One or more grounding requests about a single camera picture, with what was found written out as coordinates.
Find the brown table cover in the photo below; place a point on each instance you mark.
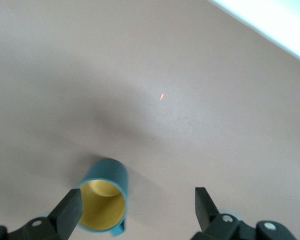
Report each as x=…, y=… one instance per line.
x=165, y=50

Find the tiny red speck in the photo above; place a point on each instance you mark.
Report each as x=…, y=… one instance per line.
x=161, y=96

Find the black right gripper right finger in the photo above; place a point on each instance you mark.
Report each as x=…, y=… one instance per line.
x=207, y=215

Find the teal cup with yellow inside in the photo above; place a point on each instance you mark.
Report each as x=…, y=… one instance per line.
x=110, y=172

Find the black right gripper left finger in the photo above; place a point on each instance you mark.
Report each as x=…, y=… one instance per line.
x=65, y=215

